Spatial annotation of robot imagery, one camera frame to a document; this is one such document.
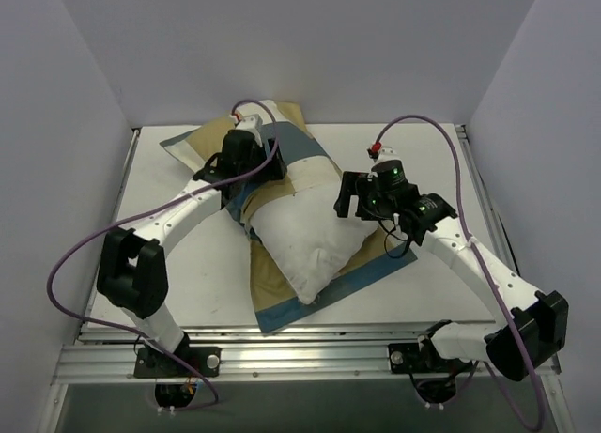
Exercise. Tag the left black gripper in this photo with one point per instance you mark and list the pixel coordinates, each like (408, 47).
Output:
(262, 159)

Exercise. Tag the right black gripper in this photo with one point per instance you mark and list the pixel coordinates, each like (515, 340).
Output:
(353, 189)

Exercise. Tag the blue beige checked pillowcase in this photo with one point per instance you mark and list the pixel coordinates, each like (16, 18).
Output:
(308, 164)

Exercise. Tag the white pillow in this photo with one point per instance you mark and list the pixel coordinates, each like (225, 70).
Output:
(306, 239)

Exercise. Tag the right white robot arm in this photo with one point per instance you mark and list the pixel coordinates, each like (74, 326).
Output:
(529, 325)

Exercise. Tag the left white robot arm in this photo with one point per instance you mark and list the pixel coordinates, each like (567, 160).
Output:
(133, 273)

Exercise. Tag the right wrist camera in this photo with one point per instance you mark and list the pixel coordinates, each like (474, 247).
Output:
(379, 153)

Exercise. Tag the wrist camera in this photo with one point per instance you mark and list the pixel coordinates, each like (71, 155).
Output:
(251, 124)
(379, 153)

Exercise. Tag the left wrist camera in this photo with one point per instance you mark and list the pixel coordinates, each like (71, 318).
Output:
(251, 124)

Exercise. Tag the left side aluminium rail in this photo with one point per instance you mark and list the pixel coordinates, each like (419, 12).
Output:
(135, 136)

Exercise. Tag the right side aluminium rail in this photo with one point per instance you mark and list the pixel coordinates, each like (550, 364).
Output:
(484, 221)

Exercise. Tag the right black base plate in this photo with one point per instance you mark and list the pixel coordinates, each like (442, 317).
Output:
(408, 358)

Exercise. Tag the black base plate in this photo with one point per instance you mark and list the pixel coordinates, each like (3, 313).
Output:
(152, 364)
(408, 358)

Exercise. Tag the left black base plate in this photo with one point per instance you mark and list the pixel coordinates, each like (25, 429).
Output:
(152, 364)

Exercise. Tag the aluminium mounting rail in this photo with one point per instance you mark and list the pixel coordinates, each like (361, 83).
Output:
(106, 356)

